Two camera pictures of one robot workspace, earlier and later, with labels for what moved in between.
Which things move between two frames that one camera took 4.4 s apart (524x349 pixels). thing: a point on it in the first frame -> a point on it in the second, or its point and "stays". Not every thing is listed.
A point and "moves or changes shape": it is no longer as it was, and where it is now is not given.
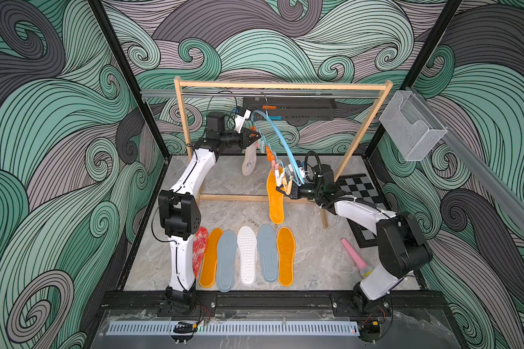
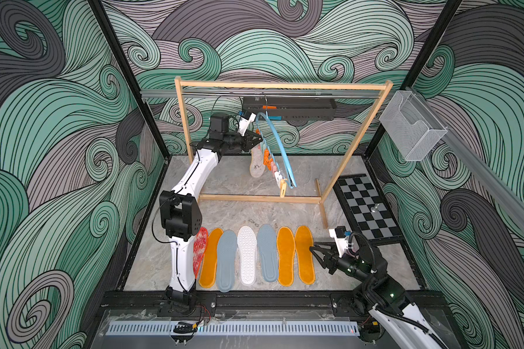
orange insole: x=286 y=248 stays
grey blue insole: x=267 y=241 stays
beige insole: x=249 y=159 moves or changes shape
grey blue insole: x=227 y=255 stays
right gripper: x=296 y=192 -> x=332 y=261
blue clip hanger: x=299 y=171 moves or changes shape
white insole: x=247 y=242 stays
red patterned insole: x=199 y=247 stays
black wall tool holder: x=292 y=108 stays
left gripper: x=243 y=140 stays
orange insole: x=275 y=198 -> x=303 y=241
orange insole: x=207 y=276 stays
